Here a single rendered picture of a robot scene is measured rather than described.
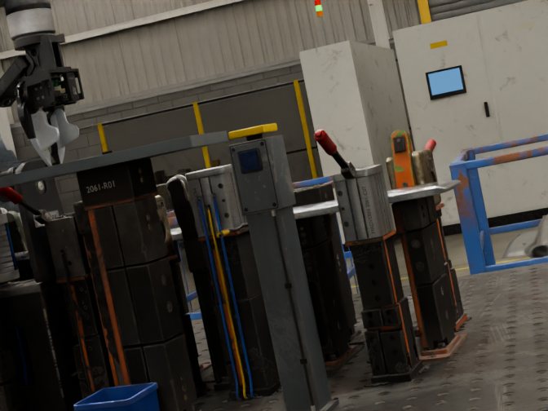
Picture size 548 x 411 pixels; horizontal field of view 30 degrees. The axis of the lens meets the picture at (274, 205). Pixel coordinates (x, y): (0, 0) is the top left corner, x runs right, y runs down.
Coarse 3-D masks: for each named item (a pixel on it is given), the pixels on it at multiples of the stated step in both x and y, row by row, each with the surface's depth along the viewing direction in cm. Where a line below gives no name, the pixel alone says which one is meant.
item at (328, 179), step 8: (328, 176) 495; (296, 184) 500; (304, 184) 499; (312, 184) 498; (168, 216) 448; (336, 216) 426; (344, 256) 427; (352, 264) 439; (184, 272) 458; (352, 272) 430; (192, 296) 459; (192, 312) 397; (200, 312) 395
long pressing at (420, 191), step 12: (444, 180) 190; (456, 180) 189; (396, 192) 178; (408, 192) 177; (420, 192) 176; (432, 192) 176; (312, 204) 200; (324, 204) 195; (336, 204) 182; (300, 216) 185; (312, 216) 184
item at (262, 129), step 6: (258, 126) 157; (264, 126) 157; (270, 126) 159; (276, 126) 161; (234, 132) 158; (240, 132) 158; (246, 132) 157; (252, 132) 157; (258, 132) 157; (264, 132) 157; (234, 138) 158; (246, 138) 160; (252, 138) 159; (258, 138) 159
